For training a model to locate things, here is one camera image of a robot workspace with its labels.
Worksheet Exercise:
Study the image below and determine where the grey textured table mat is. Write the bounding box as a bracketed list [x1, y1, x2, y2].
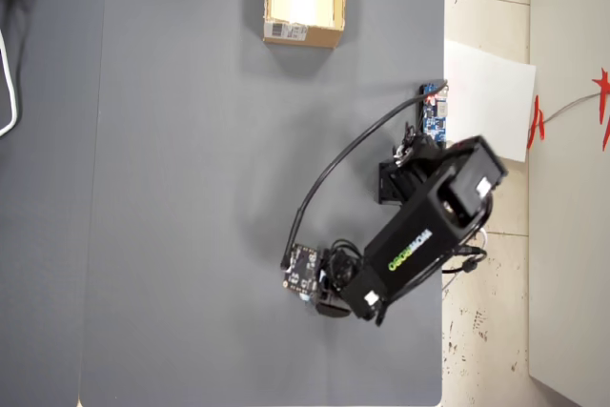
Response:
[78, 0, 447, 407]

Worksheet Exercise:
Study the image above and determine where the white rounded plastic frame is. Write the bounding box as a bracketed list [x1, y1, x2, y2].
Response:
[0, 28, 23, 137]

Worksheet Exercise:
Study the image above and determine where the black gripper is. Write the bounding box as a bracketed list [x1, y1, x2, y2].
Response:
[314, 245, 366, 320]

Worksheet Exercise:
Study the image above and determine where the white paper sheet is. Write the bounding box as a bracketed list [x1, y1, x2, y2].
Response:
[442, 39, 538, 164]

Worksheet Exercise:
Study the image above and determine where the grey floor cable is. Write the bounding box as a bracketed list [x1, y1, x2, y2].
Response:
[542, 92, 604, 125]

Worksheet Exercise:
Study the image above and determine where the white cabinet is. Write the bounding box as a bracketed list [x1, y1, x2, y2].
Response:
[527, 0, 610, 407]

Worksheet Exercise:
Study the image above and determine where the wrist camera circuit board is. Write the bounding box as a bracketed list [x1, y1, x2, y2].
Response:
[280, 243, 321, 295]

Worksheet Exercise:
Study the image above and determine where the blue controller circuit board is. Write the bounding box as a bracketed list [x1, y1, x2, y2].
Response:
[417, 82, 453, 147]

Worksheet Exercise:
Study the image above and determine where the black power cable with plug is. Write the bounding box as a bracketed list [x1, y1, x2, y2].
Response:
[440, 230, 491, 277]

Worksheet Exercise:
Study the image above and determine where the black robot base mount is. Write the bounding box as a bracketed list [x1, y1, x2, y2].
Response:
[377, 157, 430, 206]

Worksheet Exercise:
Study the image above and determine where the black camera cable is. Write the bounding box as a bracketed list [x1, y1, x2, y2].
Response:
[280, 78, 451, 273]

